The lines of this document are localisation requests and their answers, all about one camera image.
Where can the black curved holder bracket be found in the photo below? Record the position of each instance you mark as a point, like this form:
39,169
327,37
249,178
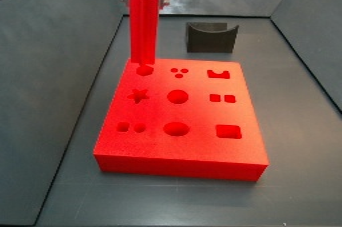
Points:
210,37

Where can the red shape sorting board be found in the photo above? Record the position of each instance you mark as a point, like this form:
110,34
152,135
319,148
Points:
182,121

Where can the red star prism peg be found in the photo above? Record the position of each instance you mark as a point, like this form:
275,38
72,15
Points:
143,29

